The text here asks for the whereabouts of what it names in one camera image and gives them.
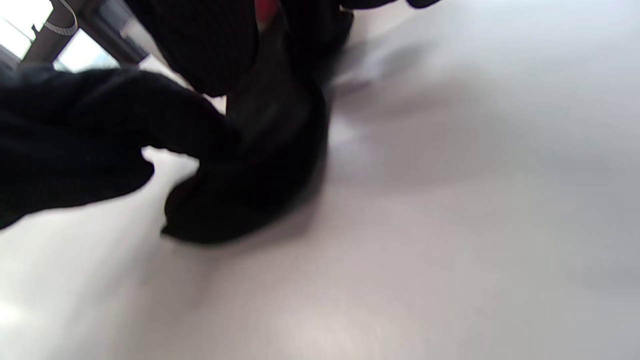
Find white beaded blind cord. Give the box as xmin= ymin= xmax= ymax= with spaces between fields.
xmin=44 ymin=0 xmax=79 ymax=36

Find pink sock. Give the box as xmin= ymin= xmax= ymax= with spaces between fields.
xmin=255 ymin=0 xmax=281 ymax=21

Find black sock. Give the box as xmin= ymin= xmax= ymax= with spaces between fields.
xmin=282 ymin=0 xmax=356 ymax=86
xmin=161 ymin=30 xmax=331 ymax=246

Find person's right hand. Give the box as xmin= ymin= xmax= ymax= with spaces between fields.
xmin=0 ymin=0 xmax=261 ymax=231

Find person's left hand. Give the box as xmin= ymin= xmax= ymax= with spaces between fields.
xmin=340 ymin=0 xmax=441 ymax=10

